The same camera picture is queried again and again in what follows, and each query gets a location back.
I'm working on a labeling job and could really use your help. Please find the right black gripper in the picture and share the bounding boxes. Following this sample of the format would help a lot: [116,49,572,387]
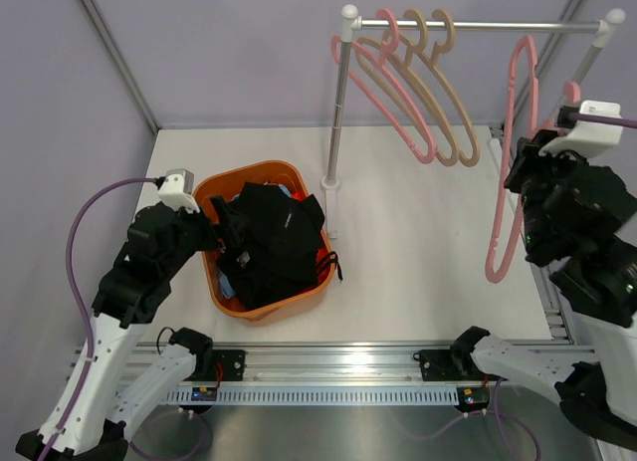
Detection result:
[502,128,593,256]

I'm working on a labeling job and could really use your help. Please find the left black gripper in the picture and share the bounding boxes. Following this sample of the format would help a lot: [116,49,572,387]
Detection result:
[162,195,248,277]

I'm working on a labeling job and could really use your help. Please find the black shorts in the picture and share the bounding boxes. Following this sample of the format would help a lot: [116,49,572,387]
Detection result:
[216,182,343,310]

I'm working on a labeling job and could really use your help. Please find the light blue shorts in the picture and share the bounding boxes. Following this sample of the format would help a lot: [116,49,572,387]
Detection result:
[218,184,293,299]

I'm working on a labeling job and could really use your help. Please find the pink hanger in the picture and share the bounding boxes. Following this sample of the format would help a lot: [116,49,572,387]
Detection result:
[330,4,437,164]
[485,35,585,284]

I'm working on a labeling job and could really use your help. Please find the beige hanger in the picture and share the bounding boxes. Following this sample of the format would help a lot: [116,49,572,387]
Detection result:
[397,8,482,167]
[354,29,451,156]

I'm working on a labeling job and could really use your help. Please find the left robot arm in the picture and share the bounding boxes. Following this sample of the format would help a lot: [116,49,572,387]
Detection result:
[15,196,246,460]

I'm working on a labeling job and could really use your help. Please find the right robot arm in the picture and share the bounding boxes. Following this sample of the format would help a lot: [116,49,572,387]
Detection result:
[450,129,636,450]

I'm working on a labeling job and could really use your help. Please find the metal clothes rack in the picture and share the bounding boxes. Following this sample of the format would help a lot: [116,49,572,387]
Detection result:
[321,9,626,239]

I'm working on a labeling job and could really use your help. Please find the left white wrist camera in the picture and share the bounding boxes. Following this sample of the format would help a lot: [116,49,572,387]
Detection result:
[154,168,200,214]

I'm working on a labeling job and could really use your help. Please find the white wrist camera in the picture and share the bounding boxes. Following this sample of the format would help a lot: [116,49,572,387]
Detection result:
[539,100,623,158]
[154,168,200,214]

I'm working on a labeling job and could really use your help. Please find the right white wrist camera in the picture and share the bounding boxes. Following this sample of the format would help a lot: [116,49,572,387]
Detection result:
[539,100,623,158]

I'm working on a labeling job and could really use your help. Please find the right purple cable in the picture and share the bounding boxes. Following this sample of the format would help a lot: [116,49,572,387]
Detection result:
[397,110,637,460]

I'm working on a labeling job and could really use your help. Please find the aluminium mounting rail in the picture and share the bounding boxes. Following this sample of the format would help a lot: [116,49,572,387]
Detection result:
[69,344,598,386]

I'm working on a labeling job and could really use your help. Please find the white slotted cable duct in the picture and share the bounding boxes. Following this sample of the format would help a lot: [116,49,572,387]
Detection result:
[159,385,459,406]

